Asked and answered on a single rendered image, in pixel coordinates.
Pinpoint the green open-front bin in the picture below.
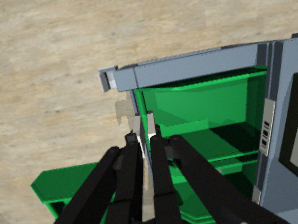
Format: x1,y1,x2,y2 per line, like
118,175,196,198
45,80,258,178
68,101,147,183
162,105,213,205
31,162,98,220
136,66,267,162
180,213,217,224
167,153,258,220

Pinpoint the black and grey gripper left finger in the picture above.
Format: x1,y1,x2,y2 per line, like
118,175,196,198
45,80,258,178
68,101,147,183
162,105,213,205
53,113,145,224

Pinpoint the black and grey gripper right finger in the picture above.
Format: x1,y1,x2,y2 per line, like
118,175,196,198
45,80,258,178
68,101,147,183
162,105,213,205
147,110,290,224

